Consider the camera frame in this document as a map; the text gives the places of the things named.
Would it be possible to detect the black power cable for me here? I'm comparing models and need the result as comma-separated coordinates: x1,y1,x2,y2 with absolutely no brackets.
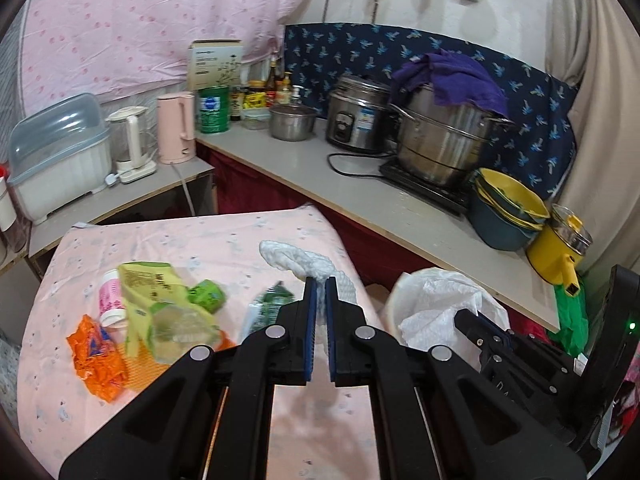
327,152,386,179

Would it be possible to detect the green plastic bag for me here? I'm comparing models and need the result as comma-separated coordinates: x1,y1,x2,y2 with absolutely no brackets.
554,285,590,356

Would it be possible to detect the orange snack wrapper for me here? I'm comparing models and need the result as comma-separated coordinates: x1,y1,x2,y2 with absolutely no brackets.
67,314,128,403

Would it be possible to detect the pink electric kettle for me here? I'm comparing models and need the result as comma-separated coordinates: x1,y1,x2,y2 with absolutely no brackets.
157,91,197,165

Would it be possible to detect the green carton box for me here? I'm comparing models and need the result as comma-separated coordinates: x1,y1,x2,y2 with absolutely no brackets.
187,280,226,313

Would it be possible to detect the pink printed cloth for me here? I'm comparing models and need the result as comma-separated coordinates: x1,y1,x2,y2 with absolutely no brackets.
607,375,640,456

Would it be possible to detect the white power cable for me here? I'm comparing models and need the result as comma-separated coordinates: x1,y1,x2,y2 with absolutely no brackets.
172,162,196,216

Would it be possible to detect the white trash bin with liner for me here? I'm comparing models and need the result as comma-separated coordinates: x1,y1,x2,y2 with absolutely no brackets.
385,267,511,353

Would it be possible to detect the large steel steamer pot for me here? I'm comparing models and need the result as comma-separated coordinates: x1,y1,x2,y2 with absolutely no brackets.
390,85,516,191

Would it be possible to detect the white glass kettle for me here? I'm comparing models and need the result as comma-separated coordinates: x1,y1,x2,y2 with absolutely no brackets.
106,106,157,184

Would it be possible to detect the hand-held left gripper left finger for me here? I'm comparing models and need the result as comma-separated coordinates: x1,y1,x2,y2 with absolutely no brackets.
59,277,321,480

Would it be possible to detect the blue basin yellow inside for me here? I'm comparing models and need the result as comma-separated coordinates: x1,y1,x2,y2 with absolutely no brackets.
472,167,551,221
467,195,543,252
470,182,547,231

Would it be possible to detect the yellow-lid jar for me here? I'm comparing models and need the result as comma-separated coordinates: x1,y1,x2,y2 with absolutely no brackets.
243,80,268,112

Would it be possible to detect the small steel lidded pot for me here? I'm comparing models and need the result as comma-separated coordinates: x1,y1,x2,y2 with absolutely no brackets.
269,104,318,142

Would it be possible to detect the yellow electric pot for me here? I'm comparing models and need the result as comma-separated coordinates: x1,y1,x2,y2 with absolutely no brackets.
526,204,593,295

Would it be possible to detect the dark blue floral cloth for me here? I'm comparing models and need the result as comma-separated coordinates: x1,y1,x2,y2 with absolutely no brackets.
283,22,578,201

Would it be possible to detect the yellow-green plastic bag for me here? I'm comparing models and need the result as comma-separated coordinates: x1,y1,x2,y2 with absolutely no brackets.
117,261,223,363

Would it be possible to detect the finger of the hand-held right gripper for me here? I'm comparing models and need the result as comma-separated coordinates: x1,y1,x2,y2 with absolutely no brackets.
454,309,511,350

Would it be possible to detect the pink and white bottle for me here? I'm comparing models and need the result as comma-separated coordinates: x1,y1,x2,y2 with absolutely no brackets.
97,268,128,328

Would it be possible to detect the white and green cardboard box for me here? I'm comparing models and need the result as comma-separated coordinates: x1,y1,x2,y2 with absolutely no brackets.
187,40,244,92

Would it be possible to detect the dark red cloth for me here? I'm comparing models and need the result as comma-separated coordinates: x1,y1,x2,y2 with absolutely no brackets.
195,140,551,341

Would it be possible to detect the pink printed tablecloth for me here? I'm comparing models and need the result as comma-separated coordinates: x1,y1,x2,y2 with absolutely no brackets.
17,203,381,480

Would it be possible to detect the black induction cooker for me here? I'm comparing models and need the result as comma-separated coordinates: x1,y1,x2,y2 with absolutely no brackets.
378,157,473,217

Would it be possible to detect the white tumbler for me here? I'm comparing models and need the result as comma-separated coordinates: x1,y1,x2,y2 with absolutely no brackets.
0,162,18,233

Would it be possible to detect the purple cloth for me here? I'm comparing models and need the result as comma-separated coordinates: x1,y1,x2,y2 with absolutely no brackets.
390,51,510,113

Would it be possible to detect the white dish box grey lid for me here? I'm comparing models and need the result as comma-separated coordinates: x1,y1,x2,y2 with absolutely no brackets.
7,92,113,226

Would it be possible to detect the green tin can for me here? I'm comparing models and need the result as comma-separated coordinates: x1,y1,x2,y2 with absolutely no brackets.
196,85,232,136

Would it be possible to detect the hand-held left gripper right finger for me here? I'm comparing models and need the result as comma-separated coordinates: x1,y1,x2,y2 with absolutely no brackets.
325,277,586,480

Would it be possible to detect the steel rice cooker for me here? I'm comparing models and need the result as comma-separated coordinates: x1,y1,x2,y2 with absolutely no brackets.
326,74,392,155

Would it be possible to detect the beige curtain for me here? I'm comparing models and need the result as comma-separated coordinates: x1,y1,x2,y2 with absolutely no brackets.
550,0,640,281

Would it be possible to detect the orange foam net sleeve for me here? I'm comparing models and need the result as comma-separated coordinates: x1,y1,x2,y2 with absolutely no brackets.
122,337,241,381

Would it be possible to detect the green crumpled wrapper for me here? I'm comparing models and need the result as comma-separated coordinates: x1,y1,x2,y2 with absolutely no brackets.
240,282,296,343

